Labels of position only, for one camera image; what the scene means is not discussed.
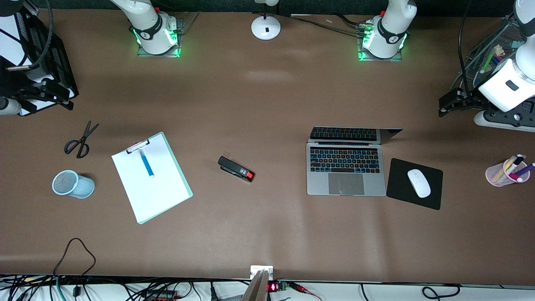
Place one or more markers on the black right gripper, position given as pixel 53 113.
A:
pixel 16 83

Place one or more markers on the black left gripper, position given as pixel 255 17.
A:
pixel 467 100

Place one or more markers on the blue marker white cap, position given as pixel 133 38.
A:
pixel 146 164

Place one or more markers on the silver laptop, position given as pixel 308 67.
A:
pixel 347 167

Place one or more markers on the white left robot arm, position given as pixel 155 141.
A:
pixel 391 25

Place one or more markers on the black capped white marker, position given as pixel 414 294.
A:
pixel 516 161

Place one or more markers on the purple marker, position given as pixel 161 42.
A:
pixel 526 170

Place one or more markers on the black file tray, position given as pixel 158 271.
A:
pixel 58 62

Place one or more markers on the green pen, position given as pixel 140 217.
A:
pixel 487 62

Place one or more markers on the white computer mouse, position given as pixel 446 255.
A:
pixel 419 183

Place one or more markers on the yellow highlighter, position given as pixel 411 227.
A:
pixel 501 172

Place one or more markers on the pink mesh pen cup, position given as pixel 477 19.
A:
pixel 499 177

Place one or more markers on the light blue mesh cup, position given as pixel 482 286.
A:
pixel 77 186

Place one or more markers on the metal clipboard clip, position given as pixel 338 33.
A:
pixel 137 146

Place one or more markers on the black mouse pad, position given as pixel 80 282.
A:
pixel 397 184

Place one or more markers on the white paper sheet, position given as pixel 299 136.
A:
pixel 154 196

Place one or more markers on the mint green clipboard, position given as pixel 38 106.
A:
pixel 184 184

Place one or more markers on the black stapler red end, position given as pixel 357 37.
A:
pixel 235 168

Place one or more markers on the white round lamp base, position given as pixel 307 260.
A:
pixel 266 28

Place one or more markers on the orange black connector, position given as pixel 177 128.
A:
pixel 161 295

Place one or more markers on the white block at table edge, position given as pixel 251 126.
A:
pixel 261 270

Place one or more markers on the red LED display board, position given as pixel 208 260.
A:
pixel 276 286

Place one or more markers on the grey camera mount beam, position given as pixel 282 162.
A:
pixel 257 288

